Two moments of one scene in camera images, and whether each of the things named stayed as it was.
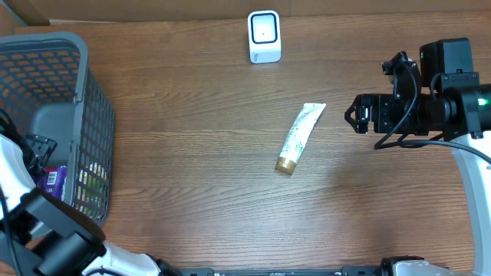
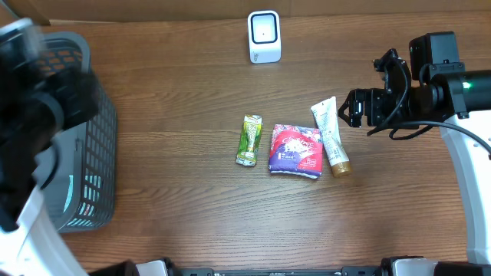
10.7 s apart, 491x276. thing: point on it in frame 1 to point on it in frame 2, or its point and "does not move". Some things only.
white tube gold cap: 298,136 to 325,114
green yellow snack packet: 92,191 to 249,139
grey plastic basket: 47,87 does not move
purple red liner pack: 54,182 to 296,150
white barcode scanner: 264,37 does not move
